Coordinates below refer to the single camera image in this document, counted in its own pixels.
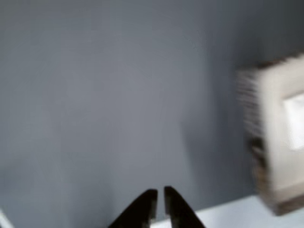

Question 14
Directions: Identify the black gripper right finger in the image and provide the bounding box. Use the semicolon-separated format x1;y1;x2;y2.
163;185;205;228

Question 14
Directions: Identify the stone-patterned cardboard box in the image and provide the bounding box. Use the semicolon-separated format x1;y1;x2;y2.
235;53;304;217

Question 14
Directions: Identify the grey table mat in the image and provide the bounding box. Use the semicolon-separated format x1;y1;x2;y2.
0;0;304;228

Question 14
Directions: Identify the white rectangular block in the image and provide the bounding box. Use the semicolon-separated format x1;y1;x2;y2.
282;92;304;152

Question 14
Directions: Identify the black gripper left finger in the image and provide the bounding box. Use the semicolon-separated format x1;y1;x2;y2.
108;189;159;228

